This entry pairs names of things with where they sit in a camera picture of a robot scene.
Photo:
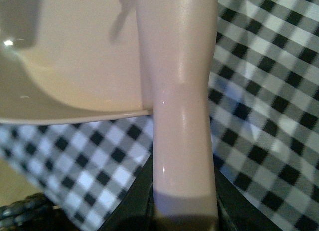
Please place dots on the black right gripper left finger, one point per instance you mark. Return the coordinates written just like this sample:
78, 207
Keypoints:
136, 209

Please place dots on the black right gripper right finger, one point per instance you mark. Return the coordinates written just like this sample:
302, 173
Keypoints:
235, 212

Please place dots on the beige plastic dustpan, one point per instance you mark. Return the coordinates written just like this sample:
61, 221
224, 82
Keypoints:
70, 61

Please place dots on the beige hand brush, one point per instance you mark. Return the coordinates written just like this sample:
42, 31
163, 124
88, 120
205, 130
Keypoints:
177, 41

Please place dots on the dark woven basket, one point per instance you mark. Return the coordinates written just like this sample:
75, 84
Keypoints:
34, 213

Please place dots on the black white checkered bedsheet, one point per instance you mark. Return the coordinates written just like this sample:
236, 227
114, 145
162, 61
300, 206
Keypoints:
264, 113

